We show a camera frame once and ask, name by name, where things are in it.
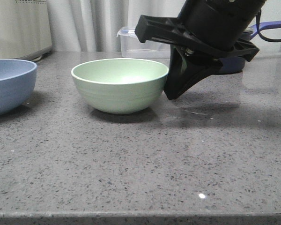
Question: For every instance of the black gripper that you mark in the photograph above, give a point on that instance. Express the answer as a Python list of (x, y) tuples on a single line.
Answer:
[(212, 27)]

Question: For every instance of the light green bowl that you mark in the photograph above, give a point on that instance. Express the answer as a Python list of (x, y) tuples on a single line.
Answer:
[(120, 85)]

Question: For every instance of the light blue bowl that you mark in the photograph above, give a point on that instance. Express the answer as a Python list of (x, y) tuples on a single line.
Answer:
[(17, 82)]

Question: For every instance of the dark blue saucepan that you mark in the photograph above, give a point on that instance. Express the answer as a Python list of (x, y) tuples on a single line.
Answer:
[(233, 65)]

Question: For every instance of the clear plastic food container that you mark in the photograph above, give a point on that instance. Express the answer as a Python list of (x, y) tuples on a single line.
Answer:
[(131, 47)]

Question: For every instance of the white curtain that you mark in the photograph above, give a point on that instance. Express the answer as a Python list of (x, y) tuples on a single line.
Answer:
[(92, 25)]

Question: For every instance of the white kitchen appliance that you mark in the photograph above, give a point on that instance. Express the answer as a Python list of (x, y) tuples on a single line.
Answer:
[(24, 29)]

